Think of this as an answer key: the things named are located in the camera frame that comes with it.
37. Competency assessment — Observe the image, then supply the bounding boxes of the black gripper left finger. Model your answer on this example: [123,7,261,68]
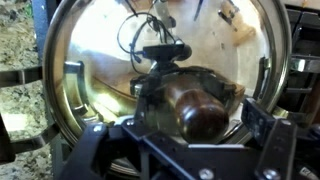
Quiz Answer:
[59,122,143,180]

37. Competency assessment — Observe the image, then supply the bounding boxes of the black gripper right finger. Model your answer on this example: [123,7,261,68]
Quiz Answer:
[240,97,298,180]

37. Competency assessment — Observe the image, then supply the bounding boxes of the shiny lid with wooden knob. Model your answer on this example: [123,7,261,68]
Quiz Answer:
[42,0,293,178]

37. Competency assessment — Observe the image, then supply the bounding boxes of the stainless steel gas stove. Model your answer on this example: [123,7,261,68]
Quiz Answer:
[0,3,320,168]

